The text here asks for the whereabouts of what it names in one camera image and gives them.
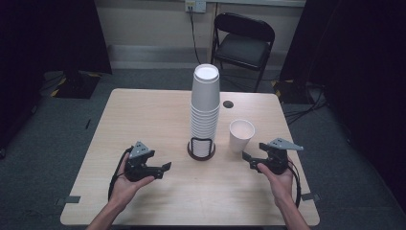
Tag person's left hand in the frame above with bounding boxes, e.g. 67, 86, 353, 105
109, 152, 156, 205

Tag white wall socket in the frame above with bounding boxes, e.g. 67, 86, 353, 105
185, 0, 207, 13

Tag black wall power cable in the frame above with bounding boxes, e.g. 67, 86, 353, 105
189, 6, 202, 65

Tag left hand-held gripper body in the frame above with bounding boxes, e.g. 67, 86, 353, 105
124, 141, 164, 182

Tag single white paper cup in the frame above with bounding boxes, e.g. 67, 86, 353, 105
229, 119, 257, 153

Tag grey tape strip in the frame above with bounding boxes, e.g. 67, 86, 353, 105
55, 195, 81, 206
301, 192, 320, 202

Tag black floor cables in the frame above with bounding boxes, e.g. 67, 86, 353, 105
283, 82, 327, 126

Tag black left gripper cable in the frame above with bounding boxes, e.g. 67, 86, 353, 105
107, 147, 133, 202

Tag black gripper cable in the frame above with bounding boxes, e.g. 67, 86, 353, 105
286, 158, 303, 209
107, 147, 133, 202

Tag dark curtain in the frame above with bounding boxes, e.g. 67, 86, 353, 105
0, 0, 113, 151
281, 0, 406, 205

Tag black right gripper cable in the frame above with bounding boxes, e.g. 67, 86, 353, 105
286, 158, 303, 209

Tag person's right hand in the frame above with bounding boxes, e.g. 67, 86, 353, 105
258, 163, 294, 202

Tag black stand base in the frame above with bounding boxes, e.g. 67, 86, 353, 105
54, 70, 101, 100

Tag stack of white paper cups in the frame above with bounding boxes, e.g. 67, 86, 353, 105
190, 63, 221, 159

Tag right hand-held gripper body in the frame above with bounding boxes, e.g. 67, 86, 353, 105
250, 137, 305, 175

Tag black folding chair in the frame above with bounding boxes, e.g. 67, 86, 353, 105
211, 12, 276, 93

